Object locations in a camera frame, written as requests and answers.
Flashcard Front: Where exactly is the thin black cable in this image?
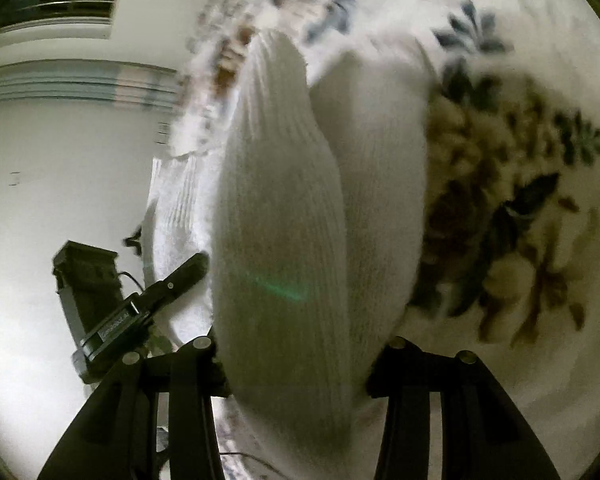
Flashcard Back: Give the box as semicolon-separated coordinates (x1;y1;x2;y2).
154;424;282;480

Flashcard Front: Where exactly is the striped grey-green curtain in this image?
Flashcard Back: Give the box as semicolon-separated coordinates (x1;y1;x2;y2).
0;60;180;112

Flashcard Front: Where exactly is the white knitted small garment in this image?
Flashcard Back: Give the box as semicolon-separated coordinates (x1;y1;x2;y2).
145;32;432;479

